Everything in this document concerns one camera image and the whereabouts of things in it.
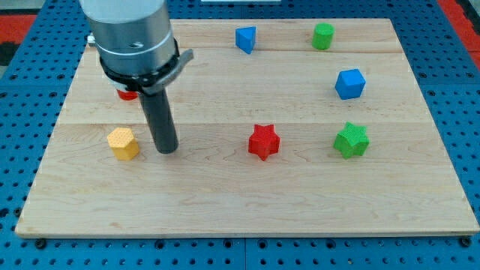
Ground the yellow hexagon block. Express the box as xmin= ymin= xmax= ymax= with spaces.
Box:
xmin=106 ymin=127 xmax=140 ymax=161

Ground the red star block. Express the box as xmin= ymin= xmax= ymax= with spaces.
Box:
xmin=248 ymin=124 xmax=281 ymax=161

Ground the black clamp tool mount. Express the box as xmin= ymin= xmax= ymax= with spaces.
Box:
xmin=99 ymin=40 xmax=194 ymax=95

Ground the green cylinder block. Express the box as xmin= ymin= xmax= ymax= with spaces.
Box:
xmin=311 ymin=22 xmax=335 ymax=50

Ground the blue triangle block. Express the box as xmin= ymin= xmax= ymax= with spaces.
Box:
xmin=235 ymin=26 xmax=257 ymax=54

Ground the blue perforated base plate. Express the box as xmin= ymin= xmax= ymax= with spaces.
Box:
xmin=1 ymin=1 xmax=479 ymax=269

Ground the wooden board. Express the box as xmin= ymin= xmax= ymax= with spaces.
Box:
xmin=16 ymin=19 xmax=479 ymax=239

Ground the blue cube block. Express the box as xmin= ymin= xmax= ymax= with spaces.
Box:
xmin=334 ymin=69 xmax=366 ymax=100

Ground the green star block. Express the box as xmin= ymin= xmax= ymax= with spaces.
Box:
xmin=333 ymin=121 xmax=370 ymax=159

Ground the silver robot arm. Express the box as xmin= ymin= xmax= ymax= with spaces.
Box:
xmin=79 ymin=0 xmax=194 ymax=154

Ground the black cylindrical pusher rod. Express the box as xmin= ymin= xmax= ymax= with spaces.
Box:
xmin=139 ymin=90 xmax=179 ymax=154

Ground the red block behind arm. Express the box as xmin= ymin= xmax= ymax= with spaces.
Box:
xmin=116 ymin=89 xmax=138 ymax=101

